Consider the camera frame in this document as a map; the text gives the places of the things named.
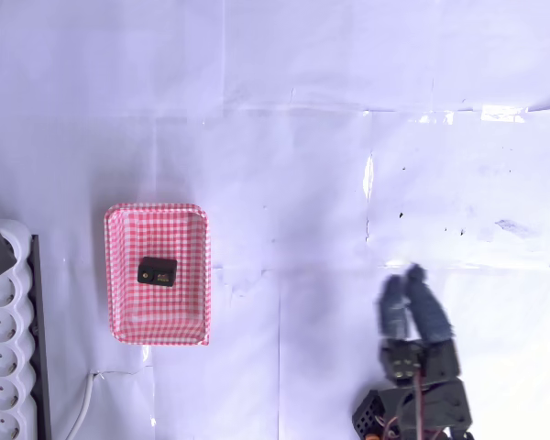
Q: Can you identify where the small black block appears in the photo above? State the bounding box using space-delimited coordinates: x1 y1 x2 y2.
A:
137 257 179 289

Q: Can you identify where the red checkered basket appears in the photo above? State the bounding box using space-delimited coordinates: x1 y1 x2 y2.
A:
104 203 212 347

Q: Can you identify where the white paper table cover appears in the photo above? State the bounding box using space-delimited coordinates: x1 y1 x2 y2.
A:
0 0 550 440

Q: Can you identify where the black strip beside power strip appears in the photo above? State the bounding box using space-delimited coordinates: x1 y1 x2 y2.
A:
27 234 53 440

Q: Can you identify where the white power strip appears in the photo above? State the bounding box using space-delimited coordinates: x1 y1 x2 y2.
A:
0 218 38 440

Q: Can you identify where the red white black servo wire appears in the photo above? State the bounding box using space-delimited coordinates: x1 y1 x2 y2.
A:
412 373 435 440

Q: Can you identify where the white power cable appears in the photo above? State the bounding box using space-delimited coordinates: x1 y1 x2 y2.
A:
66 371 98 440

